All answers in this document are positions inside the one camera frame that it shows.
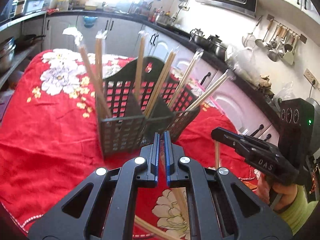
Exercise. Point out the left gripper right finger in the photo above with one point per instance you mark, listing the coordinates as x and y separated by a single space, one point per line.
220 206

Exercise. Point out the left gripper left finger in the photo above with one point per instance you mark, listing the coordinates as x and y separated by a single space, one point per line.
103 205

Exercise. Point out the green sleeve right forearm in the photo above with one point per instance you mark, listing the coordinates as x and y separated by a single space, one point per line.
299 211

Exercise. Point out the right hand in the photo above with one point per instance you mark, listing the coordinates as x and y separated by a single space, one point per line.
287 193

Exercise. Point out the wrapped chopsticks far right basket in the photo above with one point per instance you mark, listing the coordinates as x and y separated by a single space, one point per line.
227 75

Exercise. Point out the wrapped chopsticks basket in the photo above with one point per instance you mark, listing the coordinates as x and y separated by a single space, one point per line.
227 75
139 65
197 56
99 72

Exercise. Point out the red floral tablecloth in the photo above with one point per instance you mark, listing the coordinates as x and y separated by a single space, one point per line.
50 143

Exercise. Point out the plastic bag on counter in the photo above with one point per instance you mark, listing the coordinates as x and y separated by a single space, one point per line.
242 62

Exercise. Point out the steel pot on stove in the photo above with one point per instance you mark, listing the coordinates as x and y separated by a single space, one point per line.
217 47

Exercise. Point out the black perforated utensil basket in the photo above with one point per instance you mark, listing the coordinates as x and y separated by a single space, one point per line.
135 121

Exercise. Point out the wrapped chopsticks centre basket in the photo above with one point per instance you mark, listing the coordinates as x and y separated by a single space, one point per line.
139 65

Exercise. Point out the wrapped chopsticks far left basket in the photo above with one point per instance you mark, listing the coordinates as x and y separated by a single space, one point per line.
99 72

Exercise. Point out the white lower cabinets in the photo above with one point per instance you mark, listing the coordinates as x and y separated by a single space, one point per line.
242 104

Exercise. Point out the black frying pan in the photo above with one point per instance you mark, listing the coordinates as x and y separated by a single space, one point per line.
25 41

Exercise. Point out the blue bowl on cabinet door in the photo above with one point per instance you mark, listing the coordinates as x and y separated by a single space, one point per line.
89 21

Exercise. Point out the steel stockpot on shelf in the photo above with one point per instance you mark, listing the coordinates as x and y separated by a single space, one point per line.
7 54

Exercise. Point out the blue grey storage bin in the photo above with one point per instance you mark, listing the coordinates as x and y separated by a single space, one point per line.
33 6

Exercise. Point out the black camera unit green light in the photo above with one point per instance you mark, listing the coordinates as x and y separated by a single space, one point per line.
297 128

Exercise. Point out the wall socket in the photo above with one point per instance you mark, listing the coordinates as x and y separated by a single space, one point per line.
311 78

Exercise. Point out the wall utensil rack with ladles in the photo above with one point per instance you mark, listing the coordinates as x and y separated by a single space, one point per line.
283 42

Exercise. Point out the wire strainer on wall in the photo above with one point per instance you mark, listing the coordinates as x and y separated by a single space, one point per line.
248 40

